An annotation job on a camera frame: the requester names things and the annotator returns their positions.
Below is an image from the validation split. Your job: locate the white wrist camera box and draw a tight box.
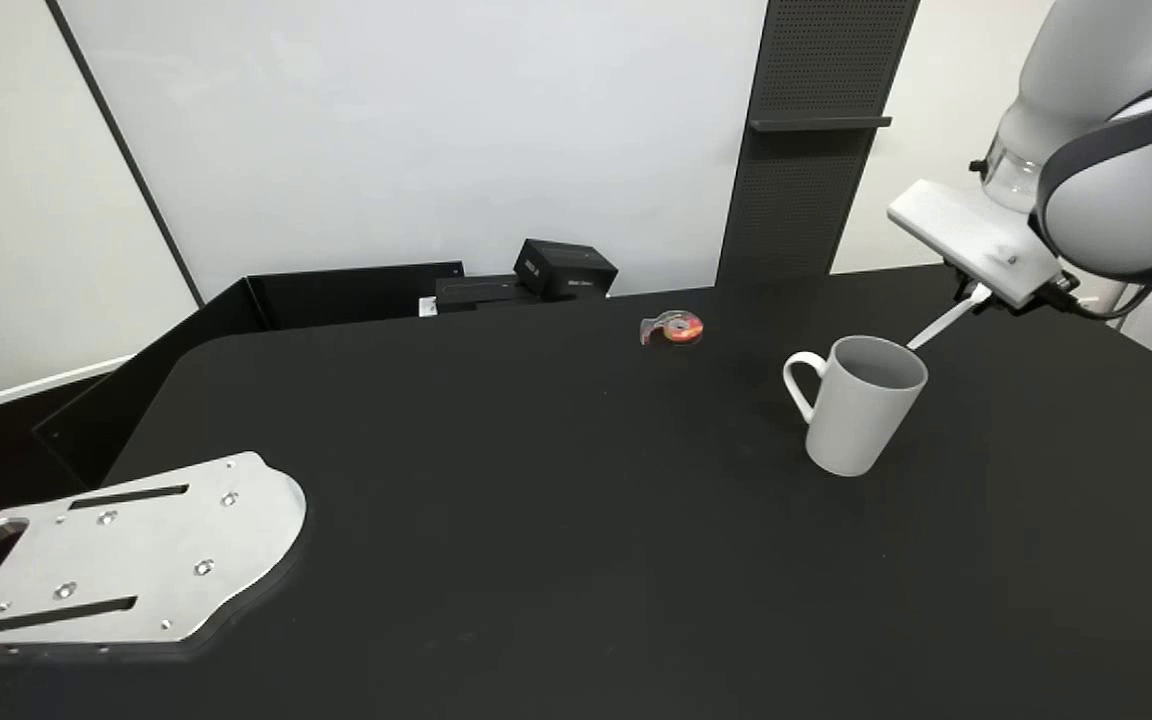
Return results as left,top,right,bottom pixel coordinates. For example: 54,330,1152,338
889,181,1059,306

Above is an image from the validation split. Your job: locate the dark vertical pillar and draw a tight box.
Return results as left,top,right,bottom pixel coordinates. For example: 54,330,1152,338
717,0,919,287

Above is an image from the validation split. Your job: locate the small black box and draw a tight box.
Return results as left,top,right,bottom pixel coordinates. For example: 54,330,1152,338
518,241,621,300

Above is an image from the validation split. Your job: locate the silver metal mounting plate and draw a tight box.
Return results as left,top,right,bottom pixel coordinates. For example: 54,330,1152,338
0,453,310,656

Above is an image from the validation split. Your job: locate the white plastic spoon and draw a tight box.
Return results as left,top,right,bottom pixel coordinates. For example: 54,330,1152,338
905,282,993,350

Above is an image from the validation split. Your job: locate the orange tape roll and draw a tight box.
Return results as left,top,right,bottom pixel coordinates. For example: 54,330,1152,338
640,306,704,344

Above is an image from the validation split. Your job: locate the white ceramic mug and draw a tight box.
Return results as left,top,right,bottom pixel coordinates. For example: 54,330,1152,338
781,336,930,474

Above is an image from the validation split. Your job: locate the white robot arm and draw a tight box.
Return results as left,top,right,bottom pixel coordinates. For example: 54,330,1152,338
982,0,1152,347

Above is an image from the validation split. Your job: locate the large whiteboard panel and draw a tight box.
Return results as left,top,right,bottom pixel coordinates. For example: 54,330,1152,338
58,0,769,290

